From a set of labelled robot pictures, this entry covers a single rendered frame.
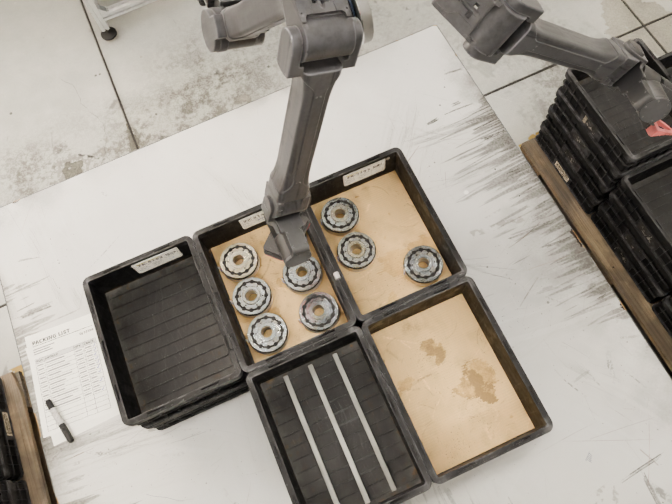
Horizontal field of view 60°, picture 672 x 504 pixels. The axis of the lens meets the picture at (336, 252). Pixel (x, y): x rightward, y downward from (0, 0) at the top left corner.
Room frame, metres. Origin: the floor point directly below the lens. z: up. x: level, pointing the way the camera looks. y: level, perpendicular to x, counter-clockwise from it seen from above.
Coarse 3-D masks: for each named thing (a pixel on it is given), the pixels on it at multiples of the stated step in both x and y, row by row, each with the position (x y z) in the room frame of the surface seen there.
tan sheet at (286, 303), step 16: (240, 240) 0.64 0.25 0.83; (256, 240) 0.63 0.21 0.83; (272, 272) 0.53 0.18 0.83; (304, 272) 0.52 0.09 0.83; (272, 288) 0.49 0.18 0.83; (288, 288) 0.48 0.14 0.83; (320, 288) 0.46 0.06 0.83; (272, 304) 0.44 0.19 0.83; (288, 304) 0.44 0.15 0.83; (240, 320) 0.42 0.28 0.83; (288, 320) 0.39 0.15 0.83; (304, 336) 0.34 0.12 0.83; (256, 352) 0.33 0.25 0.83
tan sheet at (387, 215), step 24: (360, 192) 0.72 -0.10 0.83; (384, 192) 0.70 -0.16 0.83; (336, 216) 0.66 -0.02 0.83; (360, 216) 0.65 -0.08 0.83; (384, 216) 0.63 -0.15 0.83; (408, 216) 0.62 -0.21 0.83; (336, 240) 0.59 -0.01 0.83; (384, 240) 0.56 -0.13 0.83; (408, 240) 0.55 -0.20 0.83; (432, 240) 0.54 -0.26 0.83; (384, 264) 0.50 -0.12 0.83; (360, 288) 0.44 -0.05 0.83; (384, 288) 0.43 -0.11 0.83; (408, 288) 0.42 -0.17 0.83
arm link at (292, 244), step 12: (264, 204) 0.50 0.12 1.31; (288, 216) 0.48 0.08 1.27; (288, 228) 0.45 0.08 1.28; (300, 228) 0.45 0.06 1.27; (276, 240) 0.45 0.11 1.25; (288, 240) 0.43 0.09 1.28; (300, 240) 0.43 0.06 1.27; (288, 252) 0.41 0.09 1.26; (300, 252) 0.41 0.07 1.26; (288, 264) 0.40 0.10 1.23
